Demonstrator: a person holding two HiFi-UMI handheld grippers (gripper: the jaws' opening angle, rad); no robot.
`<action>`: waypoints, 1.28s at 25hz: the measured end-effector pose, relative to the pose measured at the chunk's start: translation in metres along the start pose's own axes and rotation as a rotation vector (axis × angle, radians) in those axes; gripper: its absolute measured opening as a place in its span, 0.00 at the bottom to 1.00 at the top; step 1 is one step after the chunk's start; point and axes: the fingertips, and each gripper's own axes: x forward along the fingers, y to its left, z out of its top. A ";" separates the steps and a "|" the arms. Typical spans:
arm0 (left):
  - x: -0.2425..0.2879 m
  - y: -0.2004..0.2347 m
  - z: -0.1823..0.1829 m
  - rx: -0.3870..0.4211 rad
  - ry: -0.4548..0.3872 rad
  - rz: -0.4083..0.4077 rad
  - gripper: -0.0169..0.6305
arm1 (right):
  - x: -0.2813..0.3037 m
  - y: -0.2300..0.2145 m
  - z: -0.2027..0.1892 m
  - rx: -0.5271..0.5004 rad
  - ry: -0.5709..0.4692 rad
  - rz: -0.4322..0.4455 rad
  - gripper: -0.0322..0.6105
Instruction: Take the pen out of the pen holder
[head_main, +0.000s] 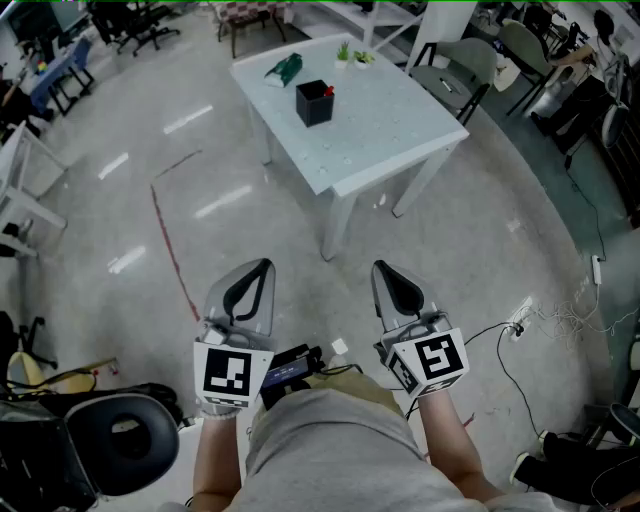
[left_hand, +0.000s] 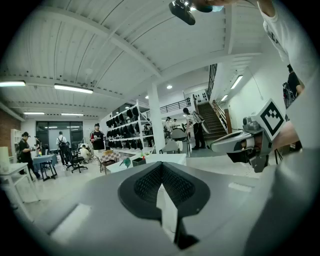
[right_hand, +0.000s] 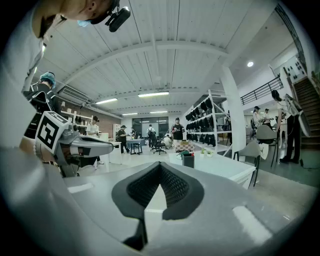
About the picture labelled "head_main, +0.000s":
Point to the white shelf unit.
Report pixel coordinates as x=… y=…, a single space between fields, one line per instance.
x=20 y=200

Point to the black office chair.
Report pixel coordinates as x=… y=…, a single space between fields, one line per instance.
x=135 y=25

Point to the yellow stool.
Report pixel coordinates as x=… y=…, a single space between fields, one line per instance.
x=30 y=370

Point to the white floor socket strip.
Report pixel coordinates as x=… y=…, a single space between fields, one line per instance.
x=520 y=317

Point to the white square table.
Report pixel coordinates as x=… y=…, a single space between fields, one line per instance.
x=360 y=125

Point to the black and white marker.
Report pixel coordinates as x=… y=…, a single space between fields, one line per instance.
x=446 y=84

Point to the person's grey shirt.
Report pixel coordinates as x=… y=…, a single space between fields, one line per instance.
x=340 y=460

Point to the spiky green potted plant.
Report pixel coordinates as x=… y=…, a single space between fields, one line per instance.
x=342 y=55

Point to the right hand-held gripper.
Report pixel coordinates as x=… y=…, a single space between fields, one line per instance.
x=440 y=357

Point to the green tissue pack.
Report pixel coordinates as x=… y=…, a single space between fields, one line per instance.
x=282 y=70

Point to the person's left forearm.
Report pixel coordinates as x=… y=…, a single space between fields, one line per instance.
x=217 y=460

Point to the blue cloth table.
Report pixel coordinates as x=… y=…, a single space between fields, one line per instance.
x=60 y=75

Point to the black waist device with screen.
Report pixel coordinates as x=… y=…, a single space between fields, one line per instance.
x=287 y=372

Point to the black round stool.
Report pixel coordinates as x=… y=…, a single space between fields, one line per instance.
x=150 y=440

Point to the checked cloth table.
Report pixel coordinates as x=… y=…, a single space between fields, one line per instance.
x=250 y=15

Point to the long white power strip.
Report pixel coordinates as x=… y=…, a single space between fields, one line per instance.
x=595 y=270

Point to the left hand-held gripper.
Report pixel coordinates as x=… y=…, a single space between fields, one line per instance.
x=225 y=370

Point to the grey green chair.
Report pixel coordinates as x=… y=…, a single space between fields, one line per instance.
x=525 y=45
x=450 y=65

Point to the white pillar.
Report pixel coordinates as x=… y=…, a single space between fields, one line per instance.
x=440 y=25

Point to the person's khaki trousers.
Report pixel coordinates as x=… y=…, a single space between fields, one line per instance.
x=355 y=387

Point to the black square pen holder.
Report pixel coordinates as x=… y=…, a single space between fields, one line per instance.
x=314 y=105

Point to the leafy potted plant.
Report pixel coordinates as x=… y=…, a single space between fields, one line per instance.
x=363 y=59

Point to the person's right forearm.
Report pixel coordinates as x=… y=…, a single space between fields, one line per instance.
x=447 y=440

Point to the black bag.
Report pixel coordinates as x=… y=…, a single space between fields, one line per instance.
x=30 y=450

